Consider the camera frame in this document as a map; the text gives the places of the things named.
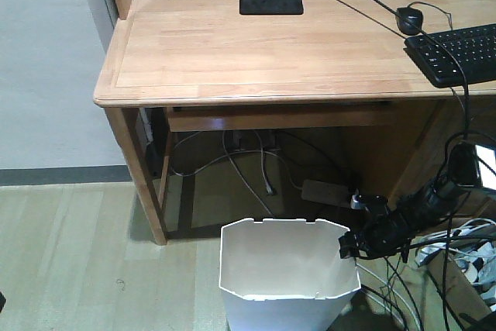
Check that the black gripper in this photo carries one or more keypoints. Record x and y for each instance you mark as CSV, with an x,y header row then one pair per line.
x,y
384,232

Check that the black computer mouse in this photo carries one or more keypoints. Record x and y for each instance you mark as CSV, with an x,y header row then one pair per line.
x,y
409,20

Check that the grey power adapter brick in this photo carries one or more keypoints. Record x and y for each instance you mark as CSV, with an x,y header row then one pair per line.
x,y
326,193

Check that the black keyboard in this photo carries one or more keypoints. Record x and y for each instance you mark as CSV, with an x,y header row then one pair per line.
x,y
455,57

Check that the cardboard box with clutter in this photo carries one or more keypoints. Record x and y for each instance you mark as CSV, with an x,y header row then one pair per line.
x,y
466,282

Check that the white paper trash bin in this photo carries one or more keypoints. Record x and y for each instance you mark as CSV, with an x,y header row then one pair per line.
x,y
284,274

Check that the wooden desk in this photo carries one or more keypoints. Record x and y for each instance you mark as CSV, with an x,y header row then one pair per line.
x,y
206,67

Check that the white power strip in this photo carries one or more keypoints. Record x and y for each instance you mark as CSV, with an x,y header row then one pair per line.
x,y
471,232

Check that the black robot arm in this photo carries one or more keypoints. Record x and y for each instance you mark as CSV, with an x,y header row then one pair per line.
x,y
470,167

